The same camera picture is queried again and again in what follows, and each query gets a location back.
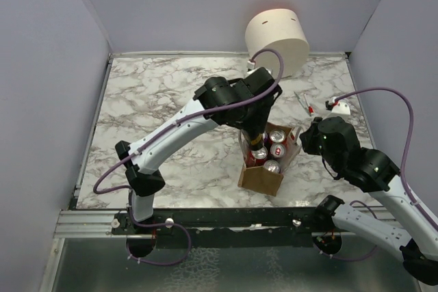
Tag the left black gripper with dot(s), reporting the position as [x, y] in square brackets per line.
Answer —
[256, 123]

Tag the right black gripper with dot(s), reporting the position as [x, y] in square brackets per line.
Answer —
[308, 137]

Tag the black and gold can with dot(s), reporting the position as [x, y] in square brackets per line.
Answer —
[257, 143]

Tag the blue and silver can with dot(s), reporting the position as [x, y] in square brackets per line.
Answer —
[259, 156]

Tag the brown canvas bag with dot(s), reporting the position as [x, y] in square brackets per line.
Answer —
[255, 177]

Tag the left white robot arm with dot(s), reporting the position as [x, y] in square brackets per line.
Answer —
[243, 104]

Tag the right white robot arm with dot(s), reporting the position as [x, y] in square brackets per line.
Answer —
[414, 244]

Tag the red and white pen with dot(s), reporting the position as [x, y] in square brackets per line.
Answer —
[307, 105]

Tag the purple soda can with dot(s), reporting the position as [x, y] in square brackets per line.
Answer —
[278, 151]

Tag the silver top soda can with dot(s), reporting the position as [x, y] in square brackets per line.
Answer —
[272, 166]

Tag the cream cylindrical container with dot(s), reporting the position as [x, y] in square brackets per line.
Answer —
[280, 30]

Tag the black mounting rail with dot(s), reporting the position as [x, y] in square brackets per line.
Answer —
[229, 227]

